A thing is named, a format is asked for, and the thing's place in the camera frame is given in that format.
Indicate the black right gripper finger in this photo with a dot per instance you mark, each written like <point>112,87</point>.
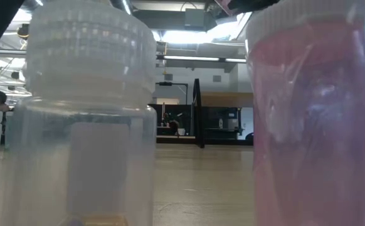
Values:
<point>251,4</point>

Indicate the teal vial white cap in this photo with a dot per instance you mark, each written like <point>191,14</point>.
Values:
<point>8,132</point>

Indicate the grey ceiling box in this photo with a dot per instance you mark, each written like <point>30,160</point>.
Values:
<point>195,17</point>

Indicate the ceiling light tube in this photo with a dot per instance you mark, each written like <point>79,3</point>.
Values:
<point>188,58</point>

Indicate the black background cabinet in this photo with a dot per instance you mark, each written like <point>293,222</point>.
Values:
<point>212,116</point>

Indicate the small white background bottle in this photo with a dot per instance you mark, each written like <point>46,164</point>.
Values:
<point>220,123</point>

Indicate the pink vial white cap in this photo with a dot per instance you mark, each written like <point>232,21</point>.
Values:
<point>311,125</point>

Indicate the small white cup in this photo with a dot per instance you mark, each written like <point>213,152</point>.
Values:
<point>181,132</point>

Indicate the clear bottle translucent cap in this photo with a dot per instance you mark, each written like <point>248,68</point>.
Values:
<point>91,78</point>

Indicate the black yellow ceiling device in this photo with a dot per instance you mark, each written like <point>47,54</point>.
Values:
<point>23,31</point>

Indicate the white metal rack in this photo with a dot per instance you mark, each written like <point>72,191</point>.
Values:
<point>10,84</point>

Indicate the wooden shelf black frame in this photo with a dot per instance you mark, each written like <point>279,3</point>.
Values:
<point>198,119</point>

